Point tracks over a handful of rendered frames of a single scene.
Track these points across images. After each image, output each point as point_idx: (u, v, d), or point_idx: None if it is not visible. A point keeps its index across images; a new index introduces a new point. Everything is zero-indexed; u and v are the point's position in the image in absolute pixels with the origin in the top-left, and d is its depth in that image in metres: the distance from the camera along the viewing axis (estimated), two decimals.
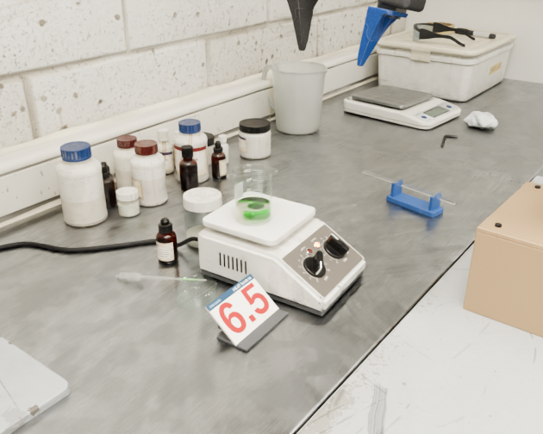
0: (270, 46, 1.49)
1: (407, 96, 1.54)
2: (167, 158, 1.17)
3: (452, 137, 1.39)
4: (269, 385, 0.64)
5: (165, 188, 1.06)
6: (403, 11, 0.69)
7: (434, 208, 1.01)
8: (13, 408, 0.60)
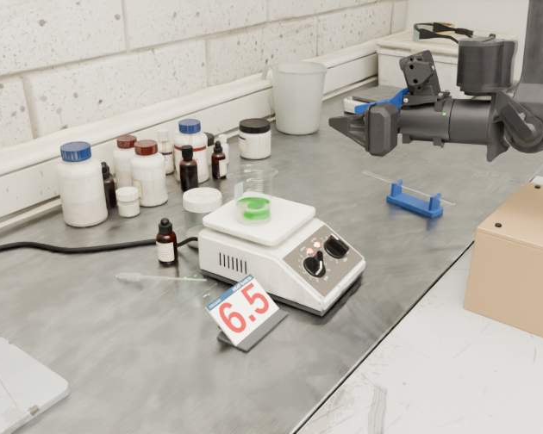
0: (270, 46, 1.49)
1: None
2: (167, 158, 1.17)
3: None
4: (269, 385, 0.64)
5: (165, 188, 1.06)
6: None
7: (434, 208, 1.01)
8: (13, 408, 0.60)
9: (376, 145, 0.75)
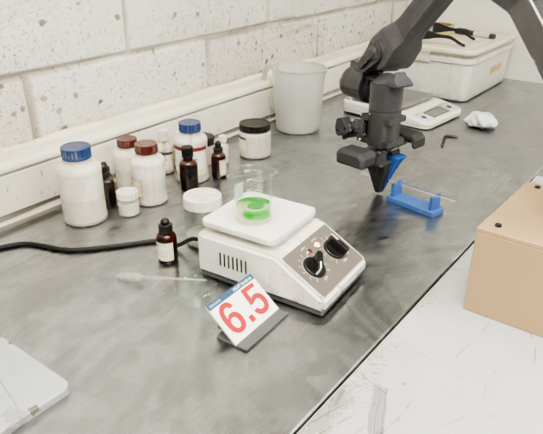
0: (270, 46, 1.49)
1: (407, 96, 1.54)
2: (167, 158, 1.17)
3: (452, 137, 1.39)
4: (269, 385, 0.64)
5: (165, 188, 1.06)
6: None
7: (434, 208, 1.01)
8: (13, 408, 0.60)
9: (378, 158, 1.03)
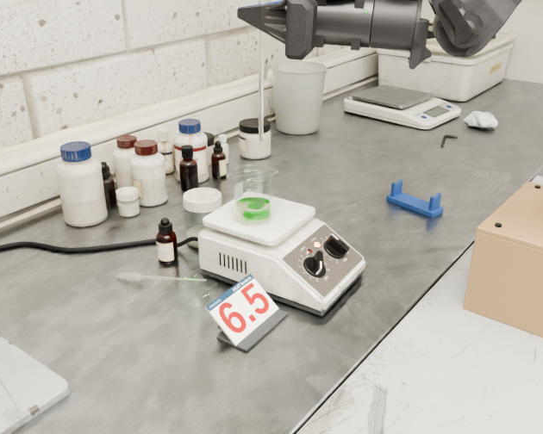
0: (270, 46, 1.49)
1: (407, 96, 1.54)
2: (167, 158, 1.17)
3: (452, 137, 1.39)
4: (269, 385, 0.64)
5: (165, 188, 1.06)
6: None
7: (434, 208, 1.01)
8: (13, 408, 0.60)
9: None
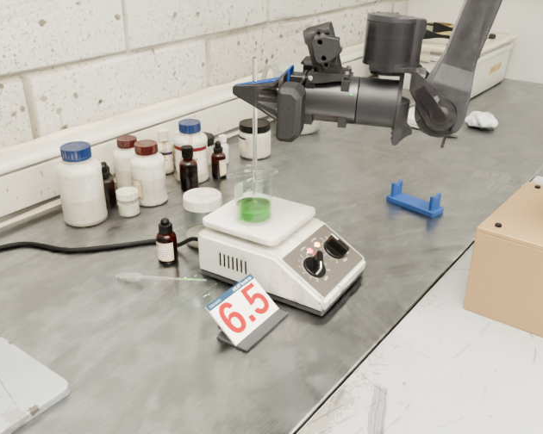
0: (270, 46, 1.49)
1: (407, 96, 1.54)
2: (167, 158, 1.17)
3: (452, 137, 1.39)
4: (269, 385, 0.64)
5: (165, 188, 1.06)
6: None
7: (434, 208, 1.01)
8: (13, 408, 0.60)
9: None
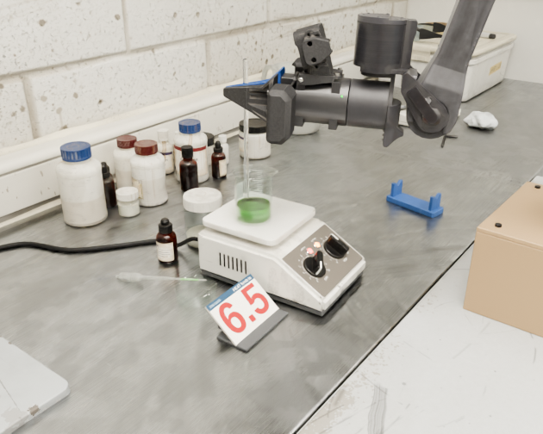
0: (270, 46, 1.49)
1: None
2: (167, 158, 1.17)
3: (452, 137, 1.39)
4: (269, 385, 0.64)
5: (165, 188, 1.06)
6: None
7: (434, 208, 1.01)
8: (13, 408, 0.60)
9: None
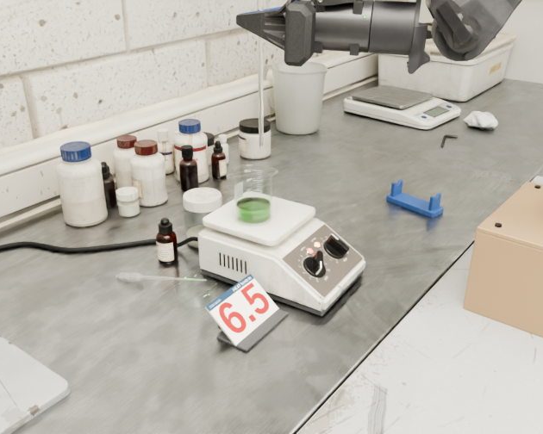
0: (270, 46, 1.49)
1: (407, 96, 1.54)
2: (167, 158, 1.17)
3: (452, 137, 1.39)
4: (269, 385, 0.64)
5: (165, 188, 1.06)
6: None
7: (434, 208, 1.01)
8: (13, 408, 0.60)
9: None
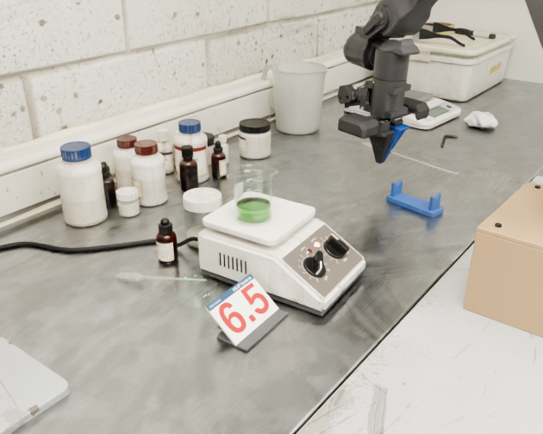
0: (270, 46, 1.49)
1: (407, 96, 1.54)
2: (167, 158, 1.17)
3: (452, 137, 1.39)
4: (269, 385, 0.64)
5: (165, 188, 1.06)
6: None
7: (434, 208, 1.01)
8: (13, 408, 0.60)
9: (381, 128, 1.00)
